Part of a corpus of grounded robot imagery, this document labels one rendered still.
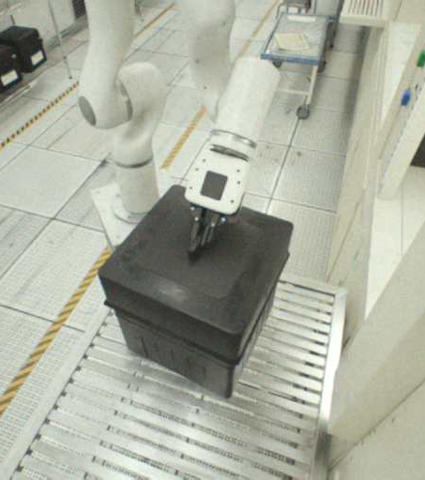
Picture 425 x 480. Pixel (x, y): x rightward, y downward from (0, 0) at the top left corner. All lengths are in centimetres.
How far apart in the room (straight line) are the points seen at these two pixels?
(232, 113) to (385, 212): 62
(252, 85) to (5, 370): 161
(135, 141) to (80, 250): 124
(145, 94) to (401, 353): 81
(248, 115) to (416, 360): 44
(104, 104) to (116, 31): 15
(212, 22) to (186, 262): 40
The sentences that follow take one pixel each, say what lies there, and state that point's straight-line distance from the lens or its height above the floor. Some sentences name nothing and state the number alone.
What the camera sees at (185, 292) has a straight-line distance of 66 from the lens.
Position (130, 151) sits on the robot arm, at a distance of 108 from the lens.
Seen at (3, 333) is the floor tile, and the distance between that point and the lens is 206.
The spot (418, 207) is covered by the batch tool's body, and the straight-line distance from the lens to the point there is 122.
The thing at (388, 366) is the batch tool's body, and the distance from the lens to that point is 53.
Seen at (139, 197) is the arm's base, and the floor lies 84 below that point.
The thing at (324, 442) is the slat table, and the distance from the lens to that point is 89.
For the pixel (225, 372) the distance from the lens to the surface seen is 77.
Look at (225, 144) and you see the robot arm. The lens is 67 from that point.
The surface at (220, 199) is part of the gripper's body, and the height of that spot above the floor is 115.
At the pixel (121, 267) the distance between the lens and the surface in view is 71.
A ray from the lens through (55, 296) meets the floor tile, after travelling 207.
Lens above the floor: 160
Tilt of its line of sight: 49 degrees down
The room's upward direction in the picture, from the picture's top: straight up
